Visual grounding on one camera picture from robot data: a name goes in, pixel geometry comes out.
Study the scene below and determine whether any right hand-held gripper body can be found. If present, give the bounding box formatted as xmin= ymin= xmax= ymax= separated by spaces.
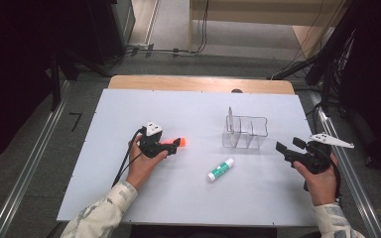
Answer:
xmin=291 ymin=133 xmax=355 ymax=176

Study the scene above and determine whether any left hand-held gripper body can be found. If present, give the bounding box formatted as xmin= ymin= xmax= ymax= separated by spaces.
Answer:
xmin=138 ymin=122 xmax=168 ymax=159

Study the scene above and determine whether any orange highlighter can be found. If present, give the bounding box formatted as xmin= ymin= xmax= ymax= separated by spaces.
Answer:
xmin=158 ymin=137 xmax=187 ymax=148

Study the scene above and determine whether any clear plastic organizer box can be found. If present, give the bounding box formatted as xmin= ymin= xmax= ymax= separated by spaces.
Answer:
xmin=221 ymin=114 xmax=269 ymax=150

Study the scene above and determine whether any green and white glue stick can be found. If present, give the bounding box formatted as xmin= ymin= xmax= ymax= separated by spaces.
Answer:
xmin=206 ymin=158 xmax=235 ymax=182

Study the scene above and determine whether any clear pen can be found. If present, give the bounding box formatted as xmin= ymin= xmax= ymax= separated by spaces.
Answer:
xmin=227 ymin=106 xmax=236 ymax=135

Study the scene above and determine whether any person's left hand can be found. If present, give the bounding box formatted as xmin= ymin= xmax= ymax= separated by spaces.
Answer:
xmin=126 ymin=133 xmax=170 ymax=191

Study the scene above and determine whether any person's right hand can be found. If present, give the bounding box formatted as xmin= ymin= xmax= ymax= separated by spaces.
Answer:
xmin=292 ymin=152 xmax=340 ymax=207

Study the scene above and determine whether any white board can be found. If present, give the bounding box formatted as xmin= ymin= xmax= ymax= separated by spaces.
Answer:
xmin=57 ymin=88 xmax=317 ymax=227

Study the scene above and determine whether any person's dark lap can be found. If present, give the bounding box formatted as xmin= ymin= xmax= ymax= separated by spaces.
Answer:
xmin=128 ymin=225 xmax=279 ymax=238

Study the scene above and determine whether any dark curtain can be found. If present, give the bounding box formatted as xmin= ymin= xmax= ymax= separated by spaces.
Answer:
xmin=340 ymin=0 xmax=381 ymax=177
xmin=0 ymin=0 xmax=92 ymax=170

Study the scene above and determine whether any black cabinet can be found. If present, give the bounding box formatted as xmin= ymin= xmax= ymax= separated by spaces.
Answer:
xmin=85 ymin=0 xmax=137 ymax=65

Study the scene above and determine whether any light wooden furniture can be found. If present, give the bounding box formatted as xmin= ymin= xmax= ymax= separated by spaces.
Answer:
xmin=188 ymin=0 xmax=348 ymax=54

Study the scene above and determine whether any right hand-held gripper black cable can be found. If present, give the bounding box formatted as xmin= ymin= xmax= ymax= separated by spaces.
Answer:
xmin=329 ymin=158 xmax=343 ymax=200

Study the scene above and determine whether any hand-held gripper black cable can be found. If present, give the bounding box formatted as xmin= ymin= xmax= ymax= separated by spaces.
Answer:
xmin=329 ymin=158 xmax=343 ymax=200
xmin=111 ymin=128 xmax=147 ymax=188

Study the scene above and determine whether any left hand-held gripper black cable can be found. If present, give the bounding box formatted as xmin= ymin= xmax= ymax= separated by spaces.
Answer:
xmin=111 ymin=128 xmax=147 ymax=188

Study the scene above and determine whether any aluminium rail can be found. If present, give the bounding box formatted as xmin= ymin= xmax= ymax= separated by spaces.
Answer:
xmin=0 ymin=80 xmax=72 ymax=238
xmin=309 ymin=91 xmax=381 ymax=238

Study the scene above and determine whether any black metal stand with cables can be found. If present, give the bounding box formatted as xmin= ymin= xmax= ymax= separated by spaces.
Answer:
xmin=270 ymin=0 xmax=360 ymax=115

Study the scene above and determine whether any white power strip with cables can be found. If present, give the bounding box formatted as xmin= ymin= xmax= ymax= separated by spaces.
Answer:
xmin=125 ymin=43 xmax=192 ymax=58

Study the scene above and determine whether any black hanging cable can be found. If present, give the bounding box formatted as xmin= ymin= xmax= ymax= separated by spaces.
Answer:
xmin=191 ymin=0 xmax=211 ymax=56

